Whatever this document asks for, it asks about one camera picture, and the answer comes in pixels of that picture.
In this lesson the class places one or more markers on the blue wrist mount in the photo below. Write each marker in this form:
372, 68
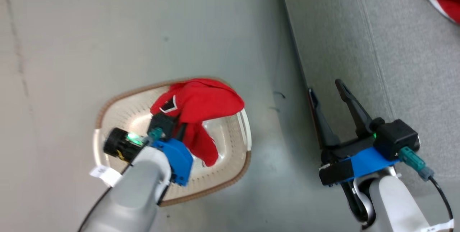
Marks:
370, 162
178, 160

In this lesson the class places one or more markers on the beige plastic laundry basket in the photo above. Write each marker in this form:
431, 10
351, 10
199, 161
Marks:
129, 113

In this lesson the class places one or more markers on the teal right camera connector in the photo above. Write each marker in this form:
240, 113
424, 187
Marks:
415, 162

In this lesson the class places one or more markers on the teal left camera connector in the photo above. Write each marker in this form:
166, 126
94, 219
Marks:
156, 134

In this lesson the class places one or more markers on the teal camera connector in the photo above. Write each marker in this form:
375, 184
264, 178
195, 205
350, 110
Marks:
156, 134
415, 162

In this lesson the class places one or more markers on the black right wrist block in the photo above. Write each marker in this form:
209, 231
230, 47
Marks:
336, 173

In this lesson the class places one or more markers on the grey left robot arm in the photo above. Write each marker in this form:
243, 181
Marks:
133, 196

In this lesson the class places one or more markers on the grey fabric sofa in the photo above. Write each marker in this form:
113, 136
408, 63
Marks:
395, 45

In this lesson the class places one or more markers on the small black floor scrap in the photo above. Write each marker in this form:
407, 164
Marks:
280, 94

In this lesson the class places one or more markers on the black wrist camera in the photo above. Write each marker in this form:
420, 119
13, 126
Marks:
397, 138
163, 121

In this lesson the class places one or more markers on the red garment with black patch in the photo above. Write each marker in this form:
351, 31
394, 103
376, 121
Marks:
205, 102

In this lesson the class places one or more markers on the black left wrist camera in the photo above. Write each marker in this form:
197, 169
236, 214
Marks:
163, 121

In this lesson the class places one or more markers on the blue right wrist mount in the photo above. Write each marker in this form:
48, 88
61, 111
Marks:
370, 162

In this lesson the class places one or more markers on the blue left wrist mount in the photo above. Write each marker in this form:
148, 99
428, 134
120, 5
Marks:
178, 160

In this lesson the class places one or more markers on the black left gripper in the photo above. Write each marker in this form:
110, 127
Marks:
118, 144

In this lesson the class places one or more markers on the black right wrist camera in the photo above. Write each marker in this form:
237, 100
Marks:
397, 138

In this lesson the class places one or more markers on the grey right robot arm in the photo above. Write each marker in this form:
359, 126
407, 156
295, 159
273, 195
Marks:
391, 203

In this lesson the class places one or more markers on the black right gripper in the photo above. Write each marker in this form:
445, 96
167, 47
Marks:
345, 151

